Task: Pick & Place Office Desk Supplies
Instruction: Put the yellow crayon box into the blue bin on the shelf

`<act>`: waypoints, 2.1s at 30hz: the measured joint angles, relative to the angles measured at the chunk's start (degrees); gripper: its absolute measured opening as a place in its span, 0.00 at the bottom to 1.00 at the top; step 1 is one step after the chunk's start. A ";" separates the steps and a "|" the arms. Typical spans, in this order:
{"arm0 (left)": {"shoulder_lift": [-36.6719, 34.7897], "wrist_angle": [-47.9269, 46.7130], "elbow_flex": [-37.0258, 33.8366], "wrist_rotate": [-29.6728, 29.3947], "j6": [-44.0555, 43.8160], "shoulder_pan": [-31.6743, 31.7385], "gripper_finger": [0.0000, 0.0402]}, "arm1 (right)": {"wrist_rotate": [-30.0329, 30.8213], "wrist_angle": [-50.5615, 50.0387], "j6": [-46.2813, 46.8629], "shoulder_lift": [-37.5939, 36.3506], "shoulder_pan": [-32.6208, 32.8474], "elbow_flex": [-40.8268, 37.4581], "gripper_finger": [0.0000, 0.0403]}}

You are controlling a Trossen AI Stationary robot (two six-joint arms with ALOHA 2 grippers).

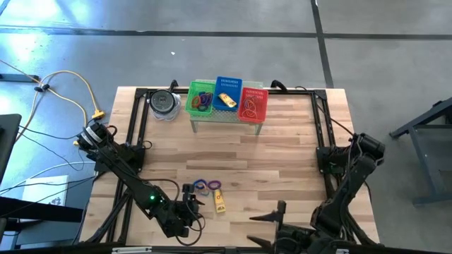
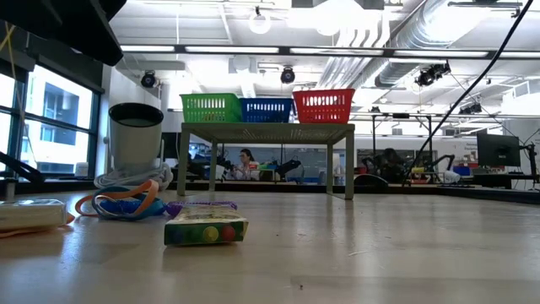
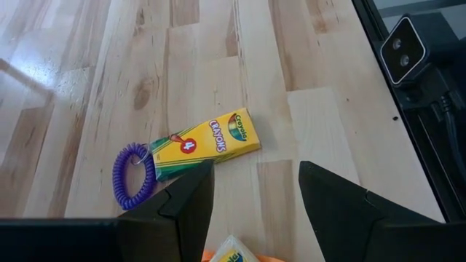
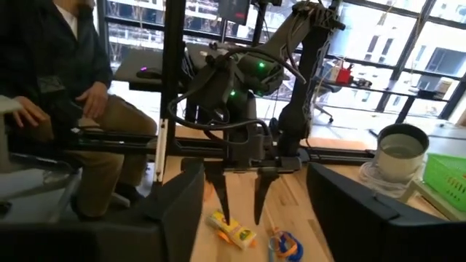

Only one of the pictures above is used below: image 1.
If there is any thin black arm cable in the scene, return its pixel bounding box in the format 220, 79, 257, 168
295, 85, 354, 137

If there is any yellow Crayola crayon box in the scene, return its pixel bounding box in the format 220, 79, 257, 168
213, 189, 227, 214
218, 92, 237, 108

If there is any black desk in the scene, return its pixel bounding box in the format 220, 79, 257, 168
0, 114, 22, 184

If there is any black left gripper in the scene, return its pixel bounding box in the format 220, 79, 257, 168
165, 196, 206, 238

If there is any black aluminium table frame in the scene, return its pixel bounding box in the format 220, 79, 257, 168
83, 86, 378, 250

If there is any yellow extension cable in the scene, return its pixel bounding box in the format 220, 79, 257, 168
0, 59, 106, 121

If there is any green plastic basket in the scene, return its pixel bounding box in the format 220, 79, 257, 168
184, 80, 216, 117

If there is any white floor cable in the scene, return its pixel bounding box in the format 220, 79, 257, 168
0, 160, 97, 195

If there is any white cylinder with black lid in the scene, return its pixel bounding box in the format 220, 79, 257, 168
148, 89, 182, 123

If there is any black left wrist camera cable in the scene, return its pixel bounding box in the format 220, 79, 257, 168
141, 178, 207, 247

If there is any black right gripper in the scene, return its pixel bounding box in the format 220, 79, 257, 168
246, 211, 319, 254

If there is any black flat bar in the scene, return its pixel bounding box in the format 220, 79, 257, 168
0, 73, 41, 83

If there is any red plastic basket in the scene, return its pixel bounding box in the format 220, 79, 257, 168
237, 87, 268, 124

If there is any grey metal stand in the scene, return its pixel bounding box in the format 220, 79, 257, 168
389, 95, 452, 208

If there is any black furniture panel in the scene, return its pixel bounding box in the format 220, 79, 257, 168
0, 195, 85, 250

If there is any blue plastic basket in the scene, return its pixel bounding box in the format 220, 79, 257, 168
213, 75, 244, 113

